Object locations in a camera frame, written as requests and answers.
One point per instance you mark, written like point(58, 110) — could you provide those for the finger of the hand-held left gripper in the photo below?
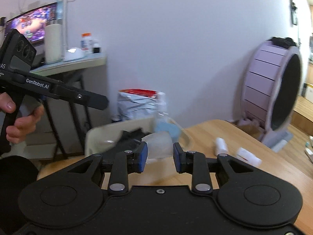
point(83, 98)

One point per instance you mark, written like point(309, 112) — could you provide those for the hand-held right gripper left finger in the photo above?
point(143, 156)

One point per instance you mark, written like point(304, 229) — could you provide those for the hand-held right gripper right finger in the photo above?
point(177, 156)

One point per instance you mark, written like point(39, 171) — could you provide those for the clear bag of green packets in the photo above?
point(187, 140)

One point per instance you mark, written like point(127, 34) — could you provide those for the black garbage bag roll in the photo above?
point(129, 138)

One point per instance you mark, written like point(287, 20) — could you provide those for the toothpick jar blue lid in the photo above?
point(168, 128)

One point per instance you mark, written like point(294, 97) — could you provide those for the cream plastic storage container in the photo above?
point(102, 137)

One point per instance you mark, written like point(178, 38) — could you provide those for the person's left hand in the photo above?
point(29, 120)

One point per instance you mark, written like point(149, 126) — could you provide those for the white desk black legs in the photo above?
point(80, 62)

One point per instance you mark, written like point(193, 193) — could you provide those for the computer monitor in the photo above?
point(34, 24)

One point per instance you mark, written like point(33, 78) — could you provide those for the white paper towel roll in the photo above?
point(53, 44)

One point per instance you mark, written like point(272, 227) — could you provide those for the small white pill bottle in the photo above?
point(221, 146)

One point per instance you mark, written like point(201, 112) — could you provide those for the grey plastic bag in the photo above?
point(137, 107)

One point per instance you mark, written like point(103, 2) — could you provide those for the small dark bottle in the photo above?
point(97, 48)

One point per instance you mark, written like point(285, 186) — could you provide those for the white bottle orange cap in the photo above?
point(86, 44)

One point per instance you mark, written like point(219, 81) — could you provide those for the white hoop stand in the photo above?
point(61, 17)

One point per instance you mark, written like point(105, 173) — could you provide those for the white pill bottle red label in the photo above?
point(248, 156)

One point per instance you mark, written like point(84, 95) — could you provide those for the purple cat exercise wheel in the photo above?
point(264, 88)

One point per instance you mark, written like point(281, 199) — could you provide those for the black cloth on wheel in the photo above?
point(283, 42)

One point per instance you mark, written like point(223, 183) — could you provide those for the dark wall-hung item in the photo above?
point(293, 12)

